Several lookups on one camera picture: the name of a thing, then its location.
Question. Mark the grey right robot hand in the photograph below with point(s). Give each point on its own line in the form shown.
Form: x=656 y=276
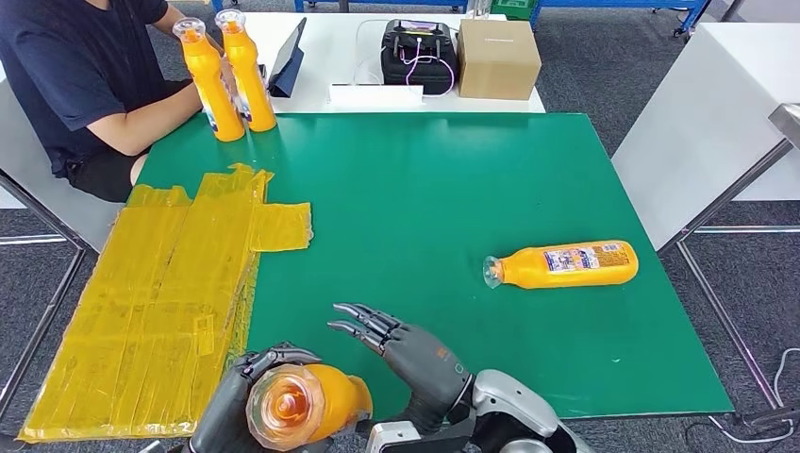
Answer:
x=425 y=375

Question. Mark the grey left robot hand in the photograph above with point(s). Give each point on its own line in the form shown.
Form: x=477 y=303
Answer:
x=225 y=412

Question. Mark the orange detergent bottle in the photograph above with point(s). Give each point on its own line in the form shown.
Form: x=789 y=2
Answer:
x=250 y=81
x=525 y=272
x=212 y=94
x=331 y=400

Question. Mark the clear plastic bottle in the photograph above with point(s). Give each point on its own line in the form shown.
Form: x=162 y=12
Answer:
x=482 y=7

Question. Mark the yellow tape patch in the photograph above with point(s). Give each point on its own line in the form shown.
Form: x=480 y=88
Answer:
x=144 y=312

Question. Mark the green table mat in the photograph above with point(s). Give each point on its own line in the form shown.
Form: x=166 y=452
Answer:
x=406 y=206

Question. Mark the flat white box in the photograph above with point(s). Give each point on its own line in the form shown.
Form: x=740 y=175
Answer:
x=375 y=99

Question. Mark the black carry case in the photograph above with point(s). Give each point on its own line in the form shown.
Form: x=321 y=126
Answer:
x=400 y=75

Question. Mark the brown cardboard box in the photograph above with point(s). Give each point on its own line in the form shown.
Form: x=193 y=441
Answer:
x=500 y=62

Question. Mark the tablet in dark case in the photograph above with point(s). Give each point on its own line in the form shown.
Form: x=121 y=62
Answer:
x=289 y=72

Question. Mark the white desk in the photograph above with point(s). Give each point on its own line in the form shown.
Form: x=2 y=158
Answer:
x=331 y=50

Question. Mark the green crate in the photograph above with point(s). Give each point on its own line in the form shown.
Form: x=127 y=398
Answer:
x=515 y=7

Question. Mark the person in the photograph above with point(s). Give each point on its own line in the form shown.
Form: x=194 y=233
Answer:
x=62 y=69

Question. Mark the blue shelf rack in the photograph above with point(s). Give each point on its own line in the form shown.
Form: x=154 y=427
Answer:
x=625 y=2

